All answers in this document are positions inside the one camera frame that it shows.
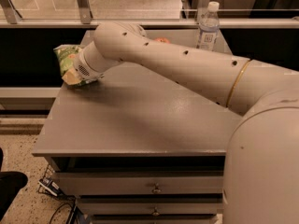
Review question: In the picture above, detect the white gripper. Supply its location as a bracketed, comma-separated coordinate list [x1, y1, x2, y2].
[62, 48, 103, 85]

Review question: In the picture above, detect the green jalapeno chip bag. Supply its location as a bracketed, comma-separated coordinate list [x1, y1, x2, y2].
[54, 45, 97, 86]

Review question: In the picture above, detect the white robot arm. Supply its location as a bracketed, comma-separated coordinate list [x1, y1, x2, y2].
[61, 22, 299, 224]

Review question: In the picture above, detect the metal window railing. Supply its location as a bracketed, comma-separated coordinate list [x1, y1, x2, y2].
[0, 0, 299, 28]

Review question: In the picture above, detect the grey drawer cabinet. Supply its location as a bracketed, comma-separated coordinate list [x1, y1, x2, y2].
[31, 29, 243, 224]

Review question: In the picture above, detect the red apple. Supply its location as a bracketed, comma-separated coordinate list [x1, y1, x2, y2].
[154, 37, 170, 44]

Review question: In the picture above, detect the blue white power strip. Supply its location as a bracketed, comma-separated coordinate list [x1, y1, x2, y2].
[38, 177, 60, 197]

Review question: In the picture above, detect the black object at left edge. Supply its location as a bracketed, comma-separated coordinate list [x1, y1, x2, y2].
[0, 147, 29, 222]

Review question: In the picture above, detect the grey drawer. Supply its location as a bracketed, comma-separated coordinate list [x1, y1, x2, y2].
[77, 198, 223, 216]
[52, 173, 223, 196]
[92, 216, 222, 224]

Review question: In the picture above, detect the clear plastic water bottle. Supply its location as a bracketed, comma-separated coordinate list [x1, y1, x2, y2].
[196, 1, 220, 51]

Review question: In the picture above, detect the top grey drawer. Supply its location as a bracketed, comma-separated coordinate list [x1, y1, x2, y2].
[52, 173, 223, 196]

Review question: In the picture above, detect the black cable on floor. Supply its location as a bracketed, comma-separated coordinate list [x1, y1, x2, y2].
[48, 199, 78, 224]

